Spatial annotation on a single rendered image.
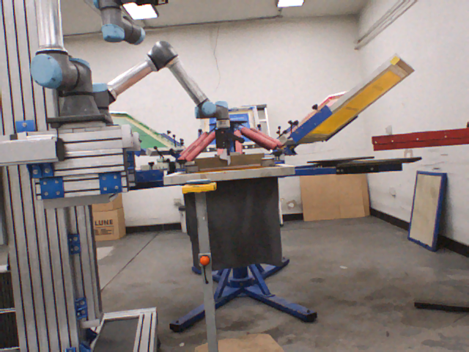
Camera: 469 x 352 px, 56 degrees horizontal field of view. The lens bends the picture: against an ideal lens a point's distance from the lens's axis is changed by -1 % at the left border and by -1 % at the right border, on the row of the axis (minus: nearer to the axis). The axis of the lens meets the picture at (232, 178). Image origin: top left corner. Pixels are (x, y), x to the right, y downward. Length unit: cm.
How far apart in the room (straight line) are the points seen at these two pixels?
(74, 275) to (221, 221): 71
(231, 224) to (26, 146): 94
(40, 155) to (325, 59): 567
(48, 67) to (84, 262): 88
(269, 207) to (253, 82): 482
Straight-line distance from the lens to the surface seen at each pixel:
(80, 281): 216
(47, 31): 182
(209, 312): 189
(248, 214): 209
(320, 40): 702
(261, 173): 197
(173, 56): 242
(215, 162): 256
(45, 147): 174
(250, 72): 681
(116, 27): 168
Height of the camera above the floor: 106
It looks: 3 degrees down
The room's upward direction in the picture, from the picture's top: 5 degrees counter-clockwise
